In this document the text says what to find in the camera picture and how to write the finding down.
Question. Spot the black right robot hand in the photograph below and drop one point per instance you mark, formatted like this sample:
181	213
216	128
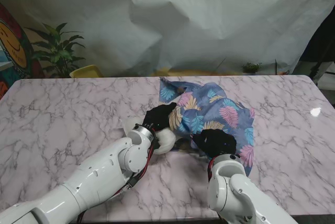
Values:
216	143

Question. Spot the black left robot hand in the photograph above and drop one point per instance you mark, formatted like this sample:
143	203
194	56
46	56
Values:
158	116

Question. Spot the white pillow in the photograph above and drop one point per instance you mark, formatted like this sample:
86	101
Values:
166	140

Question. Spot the blue leaf-print pillowcase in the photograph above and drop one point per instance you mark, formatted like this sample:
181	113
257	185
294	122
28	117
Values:
209	109

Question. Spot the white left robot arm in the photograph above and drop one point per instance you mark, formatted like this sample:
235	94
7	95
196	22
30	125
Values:
91	179

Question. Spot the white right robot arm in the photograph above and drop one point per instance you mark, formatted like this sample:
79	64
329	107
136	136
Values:
235	192

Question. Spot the yellow wooden bench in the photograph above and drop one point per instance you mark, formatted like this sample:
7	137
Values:
188	72

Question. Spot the small green plant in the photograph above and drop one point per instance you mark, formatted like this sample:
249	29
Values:
251	67

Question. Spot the yellow plastic chair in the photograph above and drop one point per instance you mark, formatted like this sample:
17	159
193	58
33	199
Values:
85	72

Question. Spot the white backdrop sheet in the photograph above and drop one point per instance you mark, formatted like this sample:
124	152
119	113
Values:
183	20

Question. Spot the large green potted plant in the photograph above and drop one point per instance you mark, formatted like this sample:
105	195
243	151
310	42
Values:
58	54

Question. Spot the dark stand with equipment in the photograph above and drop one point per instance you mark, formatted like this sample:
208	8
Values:
320	51

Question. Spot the colourful smiley face board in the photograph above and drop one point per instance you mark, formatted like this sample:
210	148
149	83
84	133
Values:
13	48

